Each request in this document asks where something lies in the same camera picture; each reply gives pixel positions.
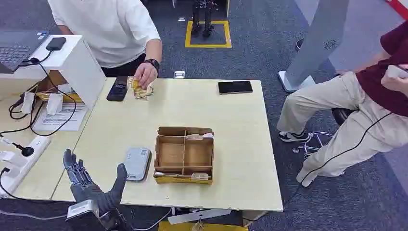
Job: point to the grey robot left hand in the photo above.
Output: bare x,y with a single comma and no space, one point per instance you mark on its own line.
86,191

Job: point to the person's left hand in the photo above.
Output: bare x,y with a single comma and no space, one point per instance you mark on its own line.
395,83
146,75

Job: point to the small white handheld device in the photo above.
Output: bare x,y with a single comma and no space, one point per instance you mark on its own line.
396,71

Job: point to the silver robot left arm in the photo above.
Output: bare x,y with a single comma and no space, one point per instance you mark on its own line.
111,221

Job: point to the black wristwatch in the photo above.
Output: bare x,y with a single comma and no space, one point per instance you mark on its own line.
153,63

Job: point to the black smartphone with lit screen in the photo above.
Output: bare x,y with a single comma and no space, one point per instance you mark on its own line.
117,89

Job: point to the silver floor socket plate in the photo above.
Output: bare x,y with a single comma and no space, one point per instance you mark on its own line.
179,75

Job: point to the person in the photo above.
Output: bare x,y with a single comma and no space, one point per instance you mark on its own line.
350,105
105,28

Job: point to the flat silver card reader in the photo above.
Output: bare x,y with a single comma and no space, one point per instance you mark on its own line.
137,164

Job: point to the black stool with chrome base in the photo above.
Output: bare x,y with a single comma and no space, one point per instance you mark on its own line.
341,115

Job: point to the white power strip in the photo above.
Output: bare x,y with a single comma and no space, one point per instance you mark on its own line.
28,159

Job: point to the white desk riser shelf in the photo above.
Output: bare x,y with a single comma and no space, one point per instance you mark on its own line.
76,67

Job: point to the black plug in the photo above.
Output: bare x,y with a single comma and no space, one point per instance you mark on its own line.
26,151

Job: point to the printed paper sheet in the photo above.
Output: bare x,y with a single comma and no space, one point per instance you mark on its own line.
60,118

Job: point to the card stack in box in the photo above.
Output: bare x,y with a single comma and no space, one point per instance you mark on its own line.
195,137
200,176

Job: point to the black robot legs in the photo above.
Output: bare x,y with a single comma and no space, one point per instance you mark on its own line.
204,19

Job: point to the wooden compartment card box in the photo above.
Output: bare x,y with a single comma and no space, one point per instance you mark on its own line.
184,156

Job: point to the grey kiosk stand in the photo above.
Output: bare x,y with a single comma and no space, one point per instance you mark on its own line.
315,41

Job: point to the black smartphone with plain screen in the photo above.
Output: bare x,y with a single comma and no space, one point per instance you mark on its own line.
235,87

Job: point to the yellow floor tape square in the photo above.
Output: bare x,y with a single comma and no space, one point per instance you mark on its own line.
228,35

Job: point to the white power adapter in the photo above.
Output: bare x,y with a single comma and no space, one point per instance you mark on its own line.
28,102
54,103

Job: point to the brown cardboard box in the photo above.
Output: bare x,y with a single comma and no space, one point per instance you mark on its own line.
52,79

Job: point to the black power bank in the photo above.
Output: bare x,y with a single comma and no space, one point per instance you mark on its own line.
56,43

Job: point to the white bar under desk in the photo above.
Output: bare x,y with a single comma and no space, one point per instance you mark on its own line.
197,216

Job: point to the grey laptop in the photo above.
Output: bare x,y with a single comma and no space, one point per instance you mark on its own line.
16,47

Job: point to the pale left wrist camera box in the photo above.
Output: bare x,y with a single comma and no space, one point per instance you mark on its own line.
81,209

